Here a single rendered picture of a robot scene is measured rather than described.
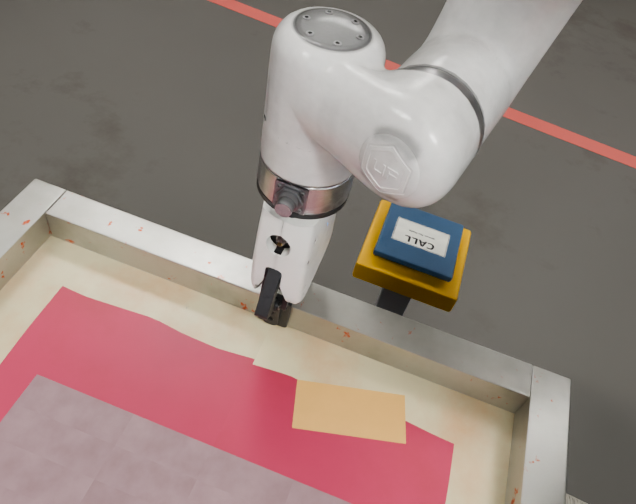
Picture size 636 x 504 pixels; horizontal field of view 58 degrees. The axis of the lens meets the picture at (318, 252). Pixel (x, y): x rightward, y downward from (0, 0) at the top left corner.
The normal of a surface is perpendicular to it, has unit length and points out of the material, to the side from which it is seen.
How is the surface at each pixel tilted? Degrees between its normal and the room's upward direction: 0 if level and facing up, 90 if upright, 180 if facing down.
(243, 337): 2
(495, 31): 90
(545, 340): 0
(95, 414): 2
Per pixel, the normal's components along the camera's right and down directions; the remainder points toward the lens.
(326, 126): -0.71, 0.51
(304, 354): 0.16, -0.63
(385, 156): -0.62, 0.43
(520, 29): -0.39, 0.69
